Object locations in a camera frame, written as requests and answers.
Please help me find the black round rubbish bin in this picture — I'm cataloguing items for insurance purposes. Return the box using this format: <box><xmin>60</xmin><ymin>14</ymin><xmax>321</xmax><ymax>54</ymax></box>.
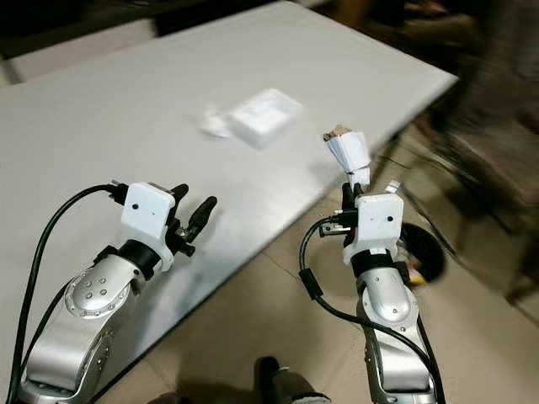
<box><xmin>398</xmin><ymin>221</ymin><xmax>447</xmax><ymax>284</ymax></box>

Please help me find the small crumpled white tissue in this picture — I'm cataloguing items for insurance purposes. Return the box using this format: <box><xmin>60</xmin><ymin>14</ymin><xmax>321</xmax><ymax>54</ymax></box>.
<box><xmin>200</xmin><ymin>104</ymin><xmax>233</xmax><ymax>141</ymax></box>

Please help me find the white tissue pack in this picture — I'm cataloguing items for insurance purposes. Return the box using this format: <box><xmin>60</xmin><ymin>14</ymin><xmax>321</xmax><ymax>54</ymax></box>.
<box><xmin>228</xmin><ymin>86</ymin><xmax>307</xmax><ymax>151</ymax></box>

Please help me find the dark chair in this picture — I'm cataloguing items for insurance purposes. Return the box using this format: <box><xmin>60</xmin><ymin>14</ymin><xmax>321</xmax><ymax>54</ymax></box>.
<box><xmin>434</xmin><ymin>101</ymin><xmax>539</xmax><ymax>241</ymax></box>

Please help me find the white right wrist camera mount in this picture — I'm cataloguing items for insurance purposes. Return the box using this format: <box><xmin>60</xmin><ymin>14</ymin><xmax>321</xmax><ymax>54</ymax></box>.
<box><xmin>343</xmin><ymin>191</ymin><xmax>404</xmax><ymax>258</ymax></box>

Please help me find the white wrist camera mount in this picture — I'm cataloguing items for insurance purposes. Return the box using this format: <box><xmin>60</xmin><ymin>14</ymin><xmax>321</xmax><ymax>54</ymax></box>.
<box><xmin>120</xmin><ymin>183</ymin><xmax>177</xmax><ymax>253</ymax></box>
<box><xmin>343</xmin><ymin>191</ymin><xmax>404</xmax><ymax>258</ymax></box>

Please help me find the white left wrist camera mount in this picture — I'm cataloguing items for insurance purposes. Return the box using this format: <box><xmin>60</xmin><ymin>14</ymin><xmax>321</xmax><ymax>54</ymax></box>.
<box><xmin>120</xmin><ymin>183</ymin><xmax>177</xmax><ymax>253</ymax></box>

